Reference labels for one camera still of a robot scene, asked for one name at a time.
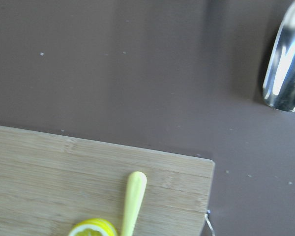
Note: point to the yellow plastic knife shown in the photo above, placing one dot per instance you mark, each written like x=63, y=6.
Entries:
x=135, y=191

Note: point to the halved lemon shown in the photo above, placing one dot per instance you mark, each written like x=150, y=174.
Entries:
x=93, y=227

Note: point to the bamboo cutting board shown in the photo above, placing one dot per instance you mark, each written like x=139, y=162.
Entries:
x=49, y=183

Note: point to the steel scoop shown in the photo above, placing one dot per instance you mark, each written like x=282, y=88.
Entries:
x=279, y=82

